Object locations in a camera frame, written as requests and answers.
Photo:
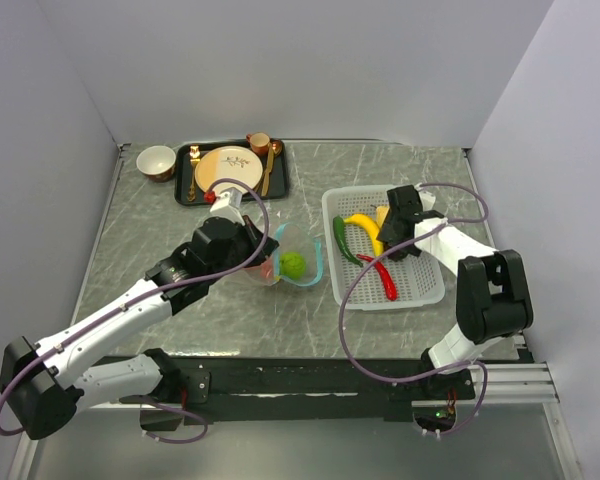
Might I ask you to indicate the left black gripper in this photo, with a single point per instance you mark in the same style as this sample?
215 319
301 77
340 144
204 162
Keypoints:
250 232

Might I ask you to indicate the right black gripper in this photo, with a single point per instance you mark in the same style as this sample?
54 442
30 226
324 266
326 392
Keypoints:
387 230

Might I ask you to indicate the yellow toy potato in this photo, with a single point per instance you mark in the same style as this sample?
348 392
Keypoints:
381 213

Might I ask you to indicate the yellow toy banana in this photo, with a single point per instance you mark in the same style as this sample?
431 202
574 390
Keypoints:
370 227

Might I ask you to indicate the orange toy pumpkin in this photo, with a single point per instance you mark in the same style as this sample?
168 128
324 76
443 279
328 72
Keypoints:
267 271

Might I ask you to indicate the red chili pepper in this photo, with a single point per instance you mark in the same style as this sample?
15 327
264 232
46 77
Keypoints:
383 276

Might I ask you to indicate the green toy fruit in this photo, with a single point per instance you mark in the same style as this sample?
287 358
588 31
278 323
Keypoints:
292 265

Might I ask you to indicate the clear zip top bag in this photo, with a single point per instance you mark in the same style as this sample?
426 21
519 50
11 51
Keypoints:
291 237

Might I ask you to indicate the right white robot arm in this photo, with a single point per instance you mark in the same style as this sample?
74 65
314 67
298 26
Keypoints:
492 295

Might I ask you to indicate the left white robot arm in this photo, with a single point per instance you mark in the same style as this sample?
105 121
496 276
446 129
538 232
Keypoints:
46 383

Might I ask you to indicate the green chili pepper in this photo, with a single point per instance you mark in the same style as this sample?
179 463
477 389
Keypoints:
338 226

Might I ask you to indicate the white plastic basket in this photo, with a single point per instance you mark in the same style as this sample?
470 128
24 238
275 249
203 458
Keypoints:
419 280

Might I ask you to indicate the orange and cream plate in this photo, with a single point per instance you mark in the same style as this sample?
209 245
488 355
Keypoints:
233 162

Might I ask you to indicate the black serving tray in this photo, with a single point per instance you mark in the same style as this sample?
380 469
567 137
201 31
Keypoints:
279 181

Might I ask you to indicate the gold fork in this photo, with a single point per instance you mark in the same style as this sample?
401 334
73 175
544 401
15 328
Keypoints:
194 159

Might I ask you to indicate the white and red bowl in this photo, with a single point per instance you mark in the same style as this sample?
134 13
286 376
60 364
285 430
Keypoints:
157 163

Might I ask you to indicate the gold knife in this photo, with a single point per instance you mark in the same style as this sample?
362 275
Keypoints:
265 182

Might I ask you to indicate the orange cup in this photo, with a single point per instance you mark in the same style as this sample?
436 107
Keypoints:
259 142

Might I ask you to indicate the gold spoon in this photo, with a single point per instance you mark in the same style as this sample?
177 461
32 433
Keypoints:
277 147

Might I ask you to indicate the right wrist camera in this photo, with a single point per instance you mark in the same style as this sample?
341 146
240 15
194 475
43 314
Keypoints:
427 198

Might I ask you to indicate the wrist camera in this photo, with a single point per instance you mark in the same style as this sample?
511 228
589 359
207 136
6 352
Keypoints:
225 204
427 198

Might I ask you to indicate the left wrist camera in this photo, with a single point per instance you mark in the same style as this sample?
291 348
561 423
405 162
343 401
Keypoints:
225 204

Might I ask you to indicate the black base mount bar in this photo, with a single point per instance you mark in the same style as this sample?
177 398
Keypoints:
208 390

